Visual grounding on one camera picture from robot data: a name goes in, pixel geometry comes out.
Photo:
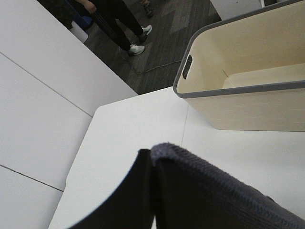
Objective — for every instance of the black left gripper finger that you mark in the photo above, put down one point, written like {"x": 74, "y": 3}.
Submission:
{"x": 129, "y": 206}

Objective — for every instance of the cream grey-rimmed storage bin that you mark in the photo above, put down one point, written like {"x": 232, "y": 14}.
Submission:
{"x": 248, "y": 72}

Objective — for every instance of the dark grey towel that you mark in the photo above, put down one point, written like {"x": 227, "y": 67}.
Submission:
{"x": 195, "y": 194}

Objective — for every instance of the blue bin on floor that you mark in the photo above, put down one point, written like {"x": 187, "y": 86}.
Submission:
{"x": 85, "y": 22}

